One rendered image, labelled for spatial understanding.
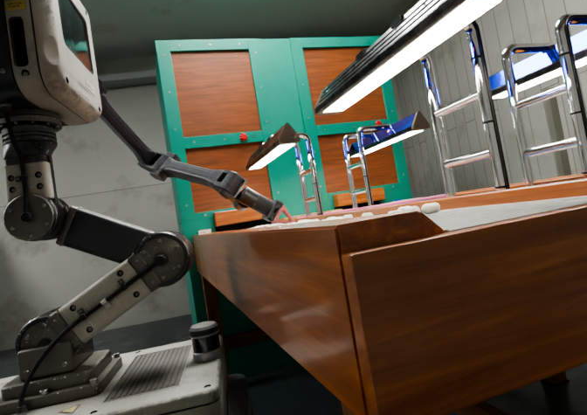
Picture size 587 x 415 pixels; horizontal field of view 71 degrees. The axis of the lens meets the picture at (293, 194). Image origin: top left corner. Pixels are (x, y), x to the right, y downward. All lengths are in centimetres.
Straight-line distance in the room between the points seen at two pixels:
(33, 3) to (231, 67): 145
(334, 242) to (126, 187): 400
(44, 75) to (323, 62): 181
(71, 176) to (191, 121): 241
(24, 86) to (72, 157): 350
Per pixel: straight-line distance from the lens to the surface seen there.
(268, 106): 234
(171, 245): 100
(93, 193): 442
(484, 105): 91
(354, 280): 37
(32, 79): 102
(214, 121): 227
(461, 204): 89
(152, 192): 429
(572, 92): 109
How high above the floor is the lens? 78
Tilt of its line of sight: 3 degrees up
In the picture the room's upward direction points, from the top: 9 degrees counter-clockwise
